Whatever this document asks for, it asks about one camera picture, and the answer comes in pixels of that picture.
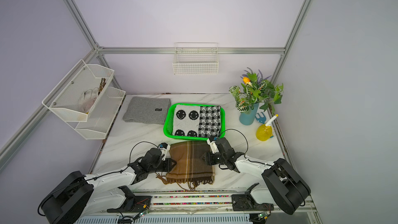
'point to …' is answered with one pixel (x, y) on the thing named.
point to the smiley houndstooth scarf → (202, 121)
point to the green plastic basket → (168, 121)
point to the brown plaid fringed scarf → (190, 167)
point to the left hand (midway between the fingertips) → (175, 164)
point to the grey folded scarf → (151, 110)
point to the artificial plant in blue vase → (255, 90)
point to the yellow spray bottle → (264, 132)
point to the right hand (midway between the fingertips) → (205, 160)
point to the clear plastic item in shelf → (87, 99)
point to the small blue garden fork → (261, 120)
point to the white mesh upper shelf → (76, 94)
